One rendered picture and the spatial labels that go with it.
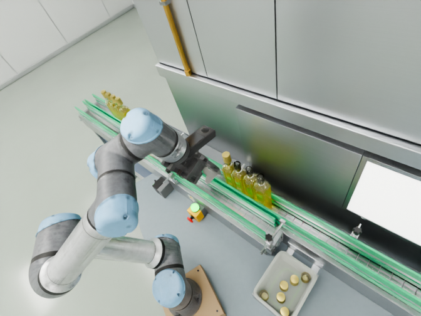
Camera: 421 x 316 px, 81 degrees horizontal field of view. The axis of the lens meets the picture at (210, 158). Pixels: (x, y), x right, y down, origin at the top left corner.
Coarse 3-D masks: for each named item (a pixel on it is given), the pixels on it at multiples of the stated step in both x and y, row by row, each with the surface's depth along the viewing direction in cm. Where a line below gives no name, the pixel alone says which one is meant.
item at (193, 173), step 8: (184, 160) 61; (192, 160) 66; (200, 160) 67; (168, 168) 62; (176, 168) 65; (184, 168) 65; (192, 168) 66; (200, 168) 69; (184, 176) 66; (192, 176) 67; (200, 176) 70
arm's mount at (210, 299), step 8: (192, 272) 112; (200, 272) 111; (200, 280) 109; (208, 280) 109; (200, 288) 107; (208, 288) 106; (208, 296) 104; (216, 296) 107; (208, 304) 103; (216, 304) 102; (168, 312) 104; (200, 312) 101; (208, 312) 101; (216, 312) 100; (224, 312) 103
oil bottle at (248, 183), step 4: (244, 176) 105; (256, 176) 103; (244, 180) 104; (248, 180) 103; (252, 180) 103; (256, 180) 104; (244, 184) 107; (248, 184) 104; (252, 184) 103; (244, 188) 110; (248, 188) 107; (252, 188) 105; (248, 192) 111; (252, 192) 108; (252, 196) 111
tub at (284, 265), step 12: (276, 264) 107; (288, 264) 109; (300, 264) 102; (264, 276) 102; (276, 276) 107; (288, 276) 106; (300, 276) 105; (312, 276) 100; (264, 288) 106; (276, 288) 105; (288, 288) 104; (300, 288) 103; (276, 300) 102; (288, 300) 101; (300, 300) 96; (276, 312) 94
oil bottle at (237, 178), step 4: (232, 172) 107; (236, 172) 106; (240, 172) 106; (244, 172) 106; (232, 176) 108; (236, 176) 106; (240, 176) 106; (232, 180) 112; (236, 180) 108; (240, 180) 106; (236, 184) 112; (240, 184) 109; (236, 188) 116; (240, 188) 112; (244, 192) 115
